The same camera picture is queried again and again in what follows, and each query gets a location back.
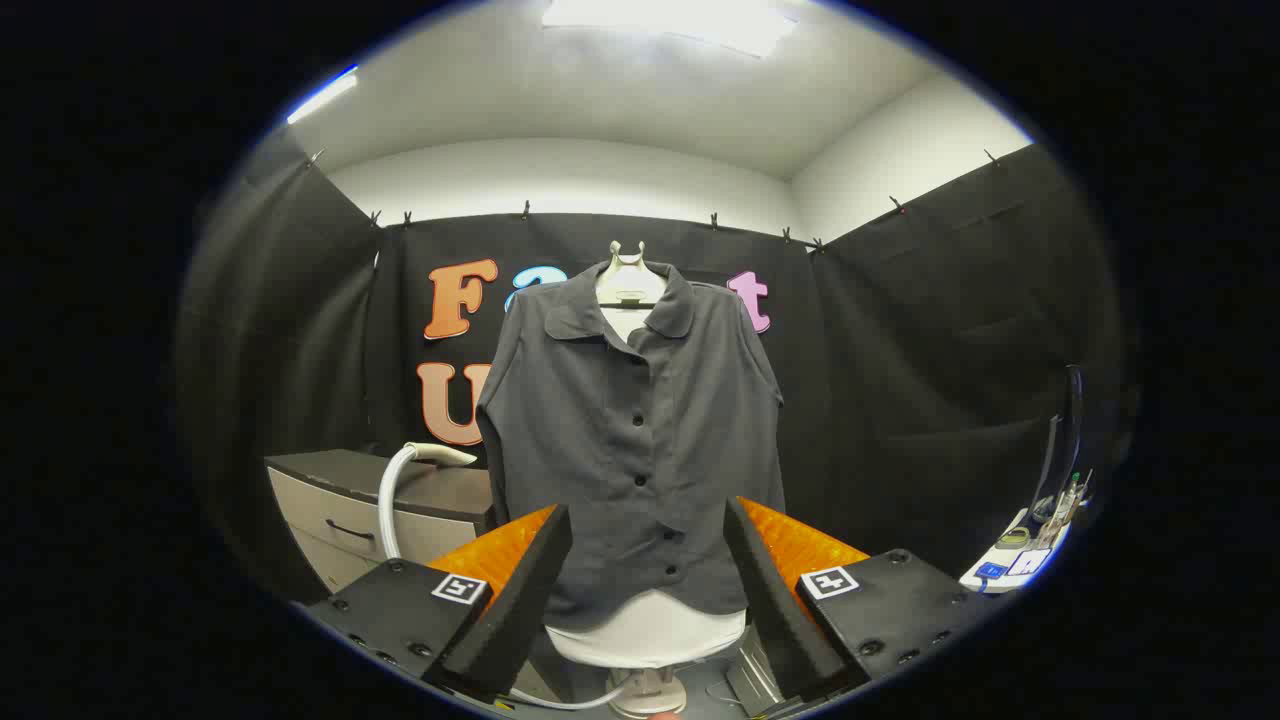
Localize grey drawer cabinet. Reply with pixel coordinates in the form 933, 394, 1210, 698
265, 449, 498, 593

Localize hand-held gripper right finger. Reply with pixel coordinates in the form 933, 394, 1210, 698
722, 496, 996, 706

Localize ceiling light panel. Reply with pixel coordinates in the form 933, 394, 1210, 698
540, 0, 801, 59

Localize white mannequin torso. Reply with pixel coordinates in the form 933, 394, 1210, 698
545, 240, 749, 719

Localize white garment steamer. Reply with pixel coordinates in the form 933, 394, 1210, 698
377, 441, 633, 713

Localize white side table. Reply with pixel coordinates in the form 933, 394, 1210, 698
960, 505, 1079, 593

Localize ceiling light strip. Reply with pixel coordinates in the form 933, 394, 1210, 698
287, 68, 359, 125

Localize grey button-up shirt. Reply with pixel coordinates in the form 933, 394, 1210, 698
476, 262, 787, 633

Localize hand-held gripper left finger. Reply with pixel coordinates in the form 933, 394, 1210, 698
300, 503, 573, 701

